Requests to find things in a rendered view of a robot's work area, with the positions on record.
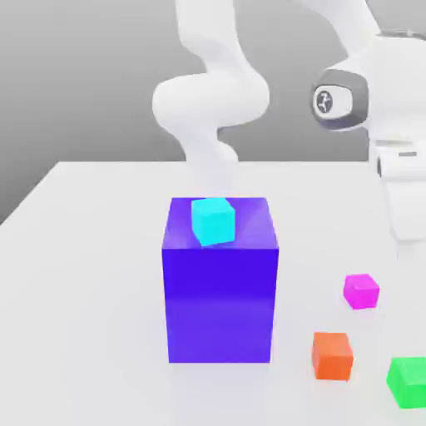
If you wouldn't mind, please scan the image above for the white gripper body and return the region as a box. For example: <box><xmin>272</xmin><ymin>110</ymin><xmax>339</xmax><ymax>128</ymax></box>
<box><xmin>381</xmin><ymin>179</ymin><xmax>426</xmax><ymax>245</ymax></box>

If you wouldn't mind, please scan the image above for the small magenta cube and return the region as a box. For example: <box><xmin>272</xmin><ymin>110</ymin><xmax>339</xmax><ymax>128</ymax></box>
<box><xmin>343</xmin><ymin>273</ymin><xmax>381</xmax><ymax>311</ymax></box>

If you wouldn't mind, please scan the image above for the small orange cube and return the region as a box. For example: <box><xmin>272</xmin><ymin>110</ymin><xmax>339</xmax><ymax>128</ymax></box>
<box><xmin>311</xmin><ymin>331</ymin><xmax>354</xmax><ymax>381</ymax></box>

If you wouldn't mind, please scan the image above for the small green cube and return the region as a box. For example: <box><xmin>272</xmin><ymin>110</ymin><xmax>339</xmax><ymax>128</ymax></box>
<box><xmin>385</xmin><ymin>356</ymin><xmax>426</xmax><ymax>409</ymax></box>

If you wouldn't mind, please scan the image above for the small cyan cube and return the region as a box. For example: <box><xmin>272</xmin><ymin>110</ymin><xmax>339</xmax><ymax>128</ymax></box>
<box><xmin>191</xmin><ymin>196</ymin><xmax>236</xmax><ymax>248</ymax></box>

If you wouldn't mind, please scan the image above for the large blue box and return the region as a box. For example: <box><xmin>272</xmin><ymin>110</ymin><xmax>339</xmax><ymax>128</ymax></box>
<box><xmin>161</xmin><ymin>196</ymin><xmax>280</xmax><ymax>364</ymax></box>

